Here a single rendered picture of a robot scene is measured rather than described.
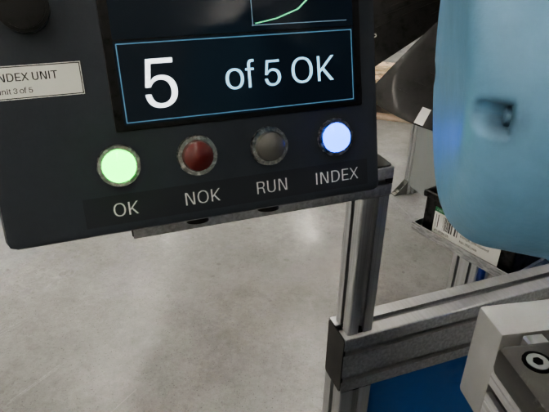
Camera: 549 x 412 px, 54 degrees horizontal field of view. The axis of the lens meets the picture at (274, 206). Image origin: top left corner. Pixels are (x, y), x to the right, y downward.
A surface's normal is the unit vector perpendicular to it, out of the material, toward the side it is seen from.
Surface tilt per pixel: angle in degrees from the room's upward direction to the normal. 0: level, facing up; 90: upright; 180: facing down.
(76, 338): 0
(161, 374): 0
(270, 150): 79
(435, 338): 90
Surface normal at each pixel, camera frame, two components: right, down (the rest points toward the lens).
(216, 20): 0.34, 0.22
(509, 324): 0.01, -0.87
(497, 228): -0.39, 0.84
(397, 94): -0.41, -0.22
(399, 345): 0.35, 0.46
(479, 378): -0.99, 0.07
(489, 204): -0.64, 0.62
